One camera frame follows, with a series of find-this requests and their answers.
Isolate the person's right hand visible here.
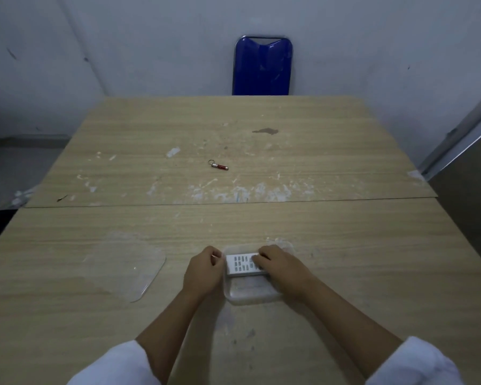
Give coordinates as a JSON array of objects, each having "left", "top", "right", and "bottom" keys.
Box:
[{"left": 251, "top": 244, "right": 314, "bottom": 300}]

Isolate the person's left hand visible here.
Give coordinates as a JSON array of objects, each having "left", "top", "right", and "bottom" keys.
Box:
[{"left": 182, "top": 245, "right": 227, "bottom": 299}]

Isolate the white remote control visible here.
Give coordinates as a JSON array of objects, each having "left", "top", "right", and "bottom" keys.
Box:
[{"left": 225, "top": 252, "right": 268, "bottom": 277}]

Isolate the person's right forearm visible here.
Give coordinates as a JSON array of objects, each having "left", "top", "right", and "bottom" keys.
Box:
[{"left": 294, "top": 276, "right": 403, "bottom": 379}]

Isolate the person's left forearm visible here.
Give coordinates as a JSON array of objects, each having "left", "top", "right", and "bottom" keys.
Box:
[{"left": 135, "top": 288, "right": 209, "bottom": 385}]

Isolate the clear plastic container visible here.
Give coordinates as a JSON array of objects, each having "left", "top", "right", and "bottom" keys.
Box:
[{"left": 221, "top": 242, "right": 296, "bottom": 306}]

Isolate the clear plastic lid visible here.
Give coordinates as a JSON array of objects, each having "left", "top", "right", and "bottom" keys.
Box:
[{"left": 81, "top": 232, "right": 166, "bottom": 303}]

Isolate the blue chair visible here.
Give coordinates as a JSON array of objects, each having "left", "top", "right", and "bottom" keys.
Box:
[{"left": 232, "top": 35, "right": 292, "bottom": 96}]

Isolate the grey metal door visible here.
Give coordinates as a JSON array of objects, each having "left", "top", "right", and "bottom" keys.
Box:
[{"left": 419, "top": 82, "right": 481, "bottom": 277}]

